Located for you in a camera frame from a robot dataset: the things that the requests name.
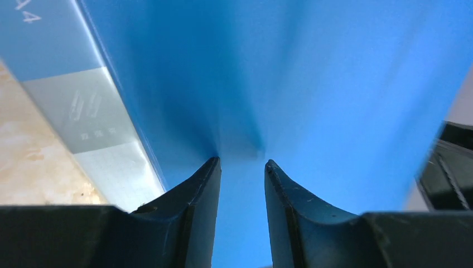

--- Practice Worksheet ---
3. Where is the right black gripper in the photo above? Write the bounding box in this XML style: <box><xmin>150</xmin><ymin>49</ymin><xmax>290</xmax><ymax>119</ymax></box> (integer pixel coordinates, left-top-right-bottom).
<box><xmin>417</xmin><ymin>121</ymin><xmax>472</xmax><ymax>210</ymax></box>

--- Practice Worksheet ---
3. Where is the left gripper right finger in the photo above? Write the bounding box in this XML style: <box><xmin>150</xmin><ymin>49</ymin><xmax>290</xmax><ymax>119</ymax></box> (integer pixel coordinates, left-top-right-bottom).
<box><xmin>264</xmin><ymin>160</ymin><xmax>472</xmax><ymax>267</ymax></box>

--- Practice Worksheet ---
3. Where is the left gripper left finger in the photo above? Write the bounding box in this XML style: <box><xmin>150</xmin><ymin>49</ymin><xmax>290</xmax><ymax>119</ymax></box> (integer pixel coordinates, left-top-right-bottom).
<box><xmin>1</xmin><ymin>157</ymin><xmax>221</xmax><ymax>267</ymax></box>

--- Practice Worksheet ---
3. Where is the blue file folder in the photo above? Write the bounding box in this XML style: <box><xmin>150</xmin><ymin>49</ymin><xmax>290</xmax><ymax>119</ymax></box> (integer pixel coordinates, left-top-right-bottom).
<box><xmin>0</xmin><ymin>0</ymin><xmax>473</xmax><ymax>268</ymax></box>

